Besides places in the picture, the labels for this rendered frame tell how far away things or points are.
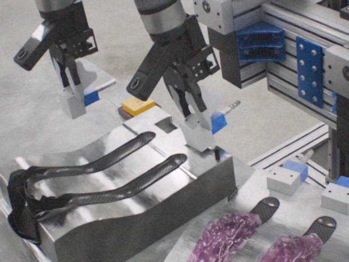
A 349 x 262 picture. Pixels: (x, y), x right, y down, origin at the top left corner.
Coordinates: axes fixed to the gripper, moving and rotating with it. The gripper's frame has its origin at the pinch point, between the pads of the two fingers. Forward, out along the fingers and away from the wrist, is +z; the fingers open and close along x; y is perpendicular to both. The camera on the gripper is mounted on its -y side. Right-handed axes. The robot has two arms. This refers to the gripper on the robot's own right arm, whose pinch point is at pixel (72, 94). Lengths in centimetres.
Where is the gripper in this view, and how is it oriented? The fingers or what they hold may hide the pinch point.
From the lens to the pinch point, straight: 128.5
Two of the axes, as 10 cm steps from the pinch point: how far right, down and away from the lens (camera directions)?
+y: 8.0, -4.4, 4.1
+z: 1.5, 8.0, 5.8
